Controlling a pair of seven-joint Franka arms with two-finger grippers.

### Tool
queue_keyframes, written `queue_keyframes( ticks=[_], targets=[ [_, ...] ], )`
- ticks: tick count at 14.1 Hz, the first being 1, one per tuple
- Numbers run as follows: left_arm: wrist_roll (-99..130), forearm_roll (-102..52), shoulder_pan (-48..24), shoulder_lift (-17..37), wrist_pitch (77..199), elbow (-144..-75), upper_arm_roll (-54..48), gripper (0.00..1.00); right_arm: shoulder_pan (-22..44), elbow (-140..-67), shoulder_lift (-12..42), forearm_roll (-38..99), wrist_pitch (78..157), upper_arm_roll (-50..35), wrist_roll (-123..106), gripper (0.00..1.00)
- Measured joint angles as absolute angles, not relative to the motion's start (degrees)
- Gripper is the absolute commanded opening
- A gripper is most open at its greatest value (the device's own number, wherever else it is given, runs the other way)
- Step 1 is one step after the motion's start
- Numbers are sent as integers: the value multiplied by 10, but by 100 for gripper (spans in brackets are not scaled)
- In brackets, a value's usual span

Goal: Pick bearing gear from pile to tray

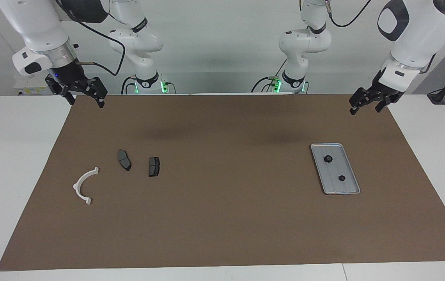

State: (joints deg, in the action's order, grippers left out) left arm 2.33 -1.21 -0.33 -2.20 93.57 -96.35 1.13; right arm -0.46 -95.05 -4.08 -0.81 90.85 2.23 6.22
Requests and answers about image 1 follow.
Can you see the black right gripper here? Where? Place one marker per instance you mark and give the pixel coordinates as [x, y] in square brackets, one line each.
[70, 74]

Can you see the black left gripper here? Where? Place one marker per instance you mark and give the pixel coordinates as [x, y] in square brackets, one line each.
[386, 89]

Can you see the large black bearing gear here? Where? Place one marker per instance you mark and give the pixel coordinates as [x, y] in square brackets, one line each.
[328, 159]

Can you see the small black bearing gear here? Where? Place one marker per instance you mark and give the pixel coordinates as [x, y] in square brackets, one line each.
[341, 178]

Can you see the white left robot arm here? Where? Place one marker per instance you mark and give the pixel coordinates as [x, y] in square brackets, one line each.
[413, 35]

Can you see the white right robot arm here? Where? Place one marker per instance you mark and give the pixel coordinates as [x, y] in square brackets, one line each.
[39, 23]

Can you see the silver metal tray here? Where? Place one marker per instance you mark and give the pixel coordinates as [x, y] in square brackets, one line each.
[335, 187]

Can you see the white box yellow labels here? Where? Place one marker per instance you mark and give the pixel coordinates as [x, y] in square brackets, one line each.
[29, 86]

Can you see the long dark brake pad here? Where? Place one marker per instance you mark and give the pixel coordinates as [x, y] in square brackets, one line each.
[124, 160]

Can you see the short dark brake pad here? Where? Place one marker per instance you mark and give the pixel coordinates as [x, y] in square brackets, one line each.
[154, 166]

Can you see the brown table mat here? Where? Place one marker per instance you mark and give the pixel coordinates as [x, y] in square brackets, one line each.
[222, 226]

